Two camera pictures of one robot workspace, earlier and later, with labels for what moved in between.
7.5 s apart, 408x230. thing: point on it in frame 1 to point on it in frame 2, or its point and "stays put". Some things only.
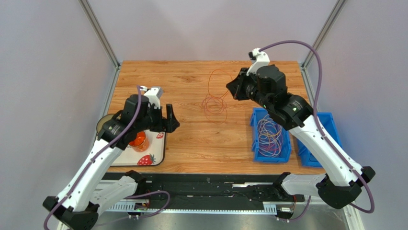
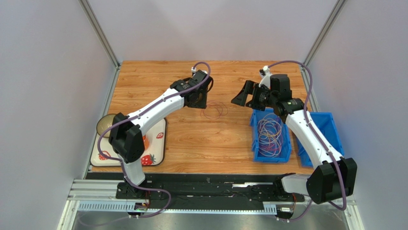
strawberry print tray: x=154 y=156 stays put
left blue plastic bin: x=271 y=143 stays put
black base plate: x=221 y=188 stays put
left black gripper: x=169 y=124 to x=202 y=104
